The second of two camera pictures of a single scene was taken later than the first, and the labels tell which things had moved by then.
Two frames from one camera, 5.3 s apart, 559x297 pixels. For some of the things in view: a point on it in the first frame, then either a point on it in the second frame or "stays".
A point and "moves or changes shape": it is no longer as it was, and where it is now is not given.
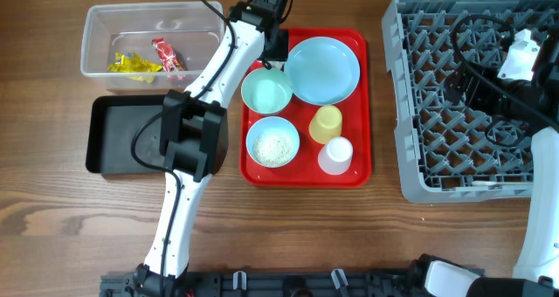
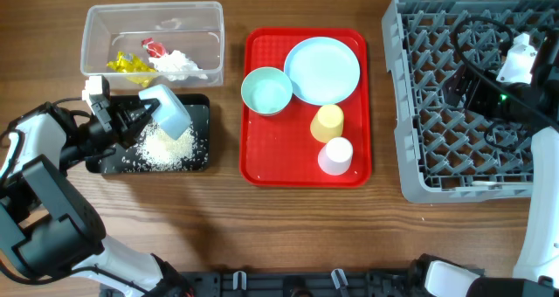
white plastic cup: (334, 157) stays
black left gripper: (275, 44) -> (120, 125)
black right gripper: (483, 79) stays
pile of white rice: (273, 150) -> (158, 151)
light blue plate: (324, 71) stays
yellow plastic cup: (327, 123) stays
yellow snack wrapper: (133, 66) stays
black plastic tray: (110, 124) stays
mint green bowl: (266, 90) stays
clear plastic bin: (148, 48) stays
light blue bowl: (272, 141) moves or changes shape
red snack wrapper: (169, 58) -> (155, 49)
